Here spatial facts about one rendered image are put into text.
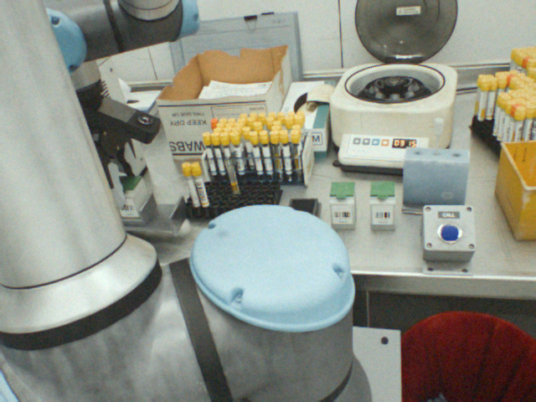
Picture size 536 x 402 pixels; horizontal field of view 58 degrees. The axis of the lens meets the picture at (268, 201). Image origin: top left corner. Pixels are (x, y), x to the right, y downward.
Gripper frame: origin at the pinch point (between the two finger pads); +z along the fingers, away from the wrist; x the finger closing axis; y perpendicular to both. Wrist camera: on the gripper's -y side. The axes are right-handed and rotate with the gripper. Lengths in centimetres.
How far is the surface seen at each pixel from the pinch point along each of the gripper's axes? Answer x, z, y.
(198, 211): -4.5, 7.4, -9.4
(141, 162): -20.7, 6.5, 9.0
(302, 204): -5.5, 6.5, -28.9
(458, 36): -60, -3, -60
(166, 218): 0.6, 5.0, -5.7
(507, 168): -8, 1, -62
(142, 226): 3.0, 5.0, -2.2
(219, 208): -4.8, 6.8, -13.5
